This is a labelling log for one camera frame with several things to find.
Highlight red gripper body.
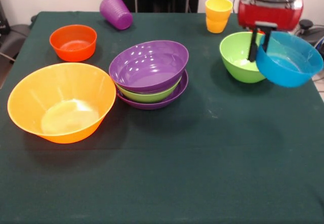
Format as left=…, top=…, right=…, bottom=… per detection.
left=237, top=0, right=304, bottom=31

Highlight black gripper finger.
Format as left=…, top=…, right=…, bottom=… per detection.
left=247, top=28, right=260, bottom=63
left=262, top=30, right=272, bottom=53

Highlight green bowl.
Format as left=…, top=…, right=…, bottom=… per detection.
left=115, top=76, right=183, bottom=104
left=219, top=31, right=267, bottom=84

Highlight small blue bowl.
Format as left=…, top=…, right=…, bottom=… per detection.
left=255, top=31, right=324, bottom=87

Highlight purple bowl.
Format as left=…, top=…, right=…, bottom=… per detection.
left=115, top=69, right=189, bottom=110
left=108, top=40, right=190, bottom=93

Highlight purple cup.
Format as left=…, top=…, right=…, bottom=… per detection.
left=99, top=0, right=134, bottom=31

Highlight yellow cup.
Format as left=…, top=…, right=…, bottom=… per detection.
left=205, top=0, right=233, bottom=22
left=206, top=18, right=228, bottom=34

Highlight dark green tablecloth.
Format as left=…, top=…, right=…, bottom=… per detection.
left=0, top=11, right=324, bottom=224

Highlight small red bowl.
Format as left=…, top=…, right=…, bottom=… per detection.
left=49, top=24, right=98, bottom=63

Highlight large orange bowl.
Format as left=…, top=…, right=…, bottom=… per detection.
left=7, top=62, right=117, bottom=144

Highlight black device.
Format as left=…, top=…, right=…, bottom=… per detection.
left=0, top=0, right=11, bottom=35

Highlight blue cable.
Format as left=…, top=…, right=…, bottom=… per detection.
left=312, top=38, right=324, bottom=79

